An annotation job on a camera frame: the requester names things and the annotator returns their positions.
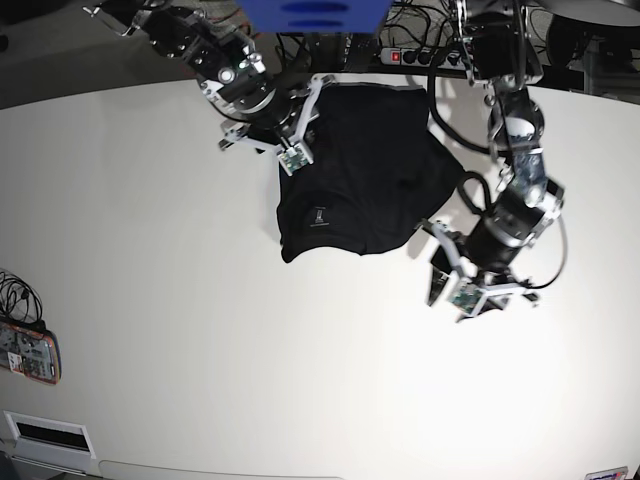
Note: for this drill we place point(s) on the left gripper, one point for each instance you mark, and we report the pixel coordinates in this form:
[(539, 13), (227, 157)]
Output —
[(491, 247)]

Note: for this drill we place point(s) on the white power strip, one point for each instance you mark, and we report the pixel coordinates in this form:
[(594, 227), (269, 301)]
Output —
[(411, 57)]

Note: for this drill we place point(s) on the card at table edge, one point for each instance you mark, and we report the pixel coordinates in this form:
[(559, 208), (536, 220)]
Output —
[(618, 473)]

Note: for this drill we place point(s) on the orange electronics case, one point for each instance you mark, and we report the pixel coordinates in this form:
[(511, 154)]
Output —
[(32, 353)]

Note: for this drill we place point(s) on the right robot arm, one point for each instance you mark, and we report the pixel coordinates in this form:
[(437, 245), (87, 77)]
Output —
[(228, 64)]

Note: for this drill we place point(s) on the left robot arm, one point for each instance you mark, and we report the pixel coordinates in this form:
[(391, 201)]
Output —
[(491, 39)]

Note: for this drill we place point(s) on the blue plastic bin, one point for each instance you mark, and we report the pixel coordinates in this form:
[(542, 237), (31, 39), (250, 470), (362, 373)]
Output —
[(316, 16)]

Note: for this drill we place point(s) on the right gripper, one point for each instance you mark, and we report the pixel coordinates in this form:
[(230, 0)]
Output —
[(276, 119)]

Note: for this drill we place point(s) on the black T-shirt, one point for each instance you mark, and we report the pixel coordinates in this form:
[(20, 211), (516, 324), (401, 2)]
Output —
[(377, 173)]

